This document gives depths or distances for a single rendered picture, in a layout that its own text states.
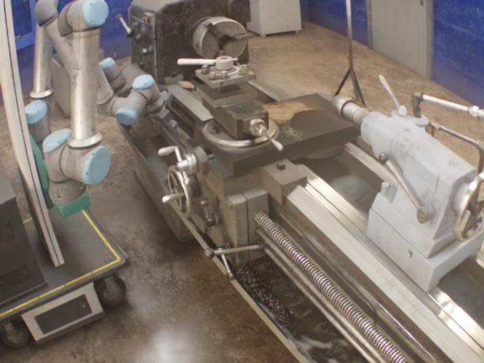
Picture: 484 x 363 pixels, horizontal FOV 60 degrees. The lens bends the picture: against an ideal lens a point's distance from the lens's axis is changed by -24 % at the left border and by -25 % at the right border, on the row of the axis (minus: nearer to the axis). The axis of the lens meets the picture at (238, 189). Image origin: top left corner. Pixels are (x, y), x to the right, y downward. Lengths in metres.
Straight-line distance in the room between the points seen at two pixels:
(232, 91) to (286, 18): 4.42
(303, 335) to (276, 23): 4.82
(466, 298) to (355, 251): 0.47
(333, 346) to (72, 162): 1.16
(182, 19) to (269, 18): 3.63
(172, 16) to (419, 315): 1.86
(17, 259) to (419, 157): 1.66
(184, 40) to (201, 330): 1.42
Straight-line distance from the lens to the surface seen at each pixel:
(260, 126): 1.73
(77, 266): 2.36
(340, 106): 1.69
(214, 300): 2.53
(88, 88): 1.79
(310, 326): 1.87
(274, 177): 1.74
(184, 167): 1.83
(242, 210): 1.79
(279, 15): 6.18
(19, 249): 2.15
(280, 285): 2.02
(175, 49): 2.58
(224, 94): 1.87
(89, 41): 1.75
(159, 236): 2.95
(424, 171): 1.37
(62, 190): 2.05
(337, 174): 2.05
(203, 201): 1.79
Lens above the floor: 1.83
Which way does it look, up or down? 34 degrees down
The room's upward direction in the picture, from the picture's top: 3 degrees counter-clockwise
